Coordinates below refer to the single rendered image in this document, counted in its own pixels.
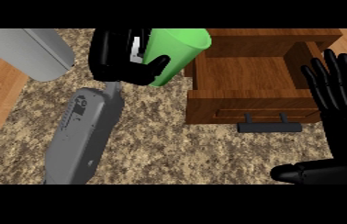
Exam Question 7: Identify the open wooden drawer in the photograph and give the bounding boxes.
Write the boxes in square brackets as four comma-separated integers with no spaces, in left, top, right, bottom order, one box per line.
[185,56,322,125]

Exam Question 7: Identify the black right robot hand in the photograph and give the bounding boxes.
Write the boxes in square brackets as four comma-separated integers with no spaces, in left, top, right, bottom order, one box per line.
[270,49,347,185]

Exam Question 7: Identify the dark grey drawer handle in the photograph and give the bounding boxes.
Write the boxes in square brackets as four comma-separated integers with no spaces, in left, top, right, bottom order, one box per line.
[236,112,304,134]

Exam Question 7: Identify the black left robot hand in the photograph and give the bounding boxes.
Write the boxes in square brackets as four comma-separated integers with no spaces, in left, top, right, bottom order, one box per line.
[89,28,173,86]

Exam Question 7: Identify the grey rounded appliance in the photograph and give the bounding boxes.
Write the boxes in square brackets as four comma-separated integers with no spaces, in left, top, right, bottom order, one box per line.
[0,28,75,83]

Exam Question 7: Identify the green cup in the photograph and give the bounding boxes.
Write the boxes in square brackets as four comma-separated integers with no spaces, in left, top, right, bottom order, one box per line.
[142,28,213,88]

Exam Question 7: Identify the wooden drawer cabinet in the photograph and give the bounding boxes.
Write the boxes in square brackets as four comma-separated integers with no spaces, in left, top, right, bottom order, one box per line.
[183,28,344,90]

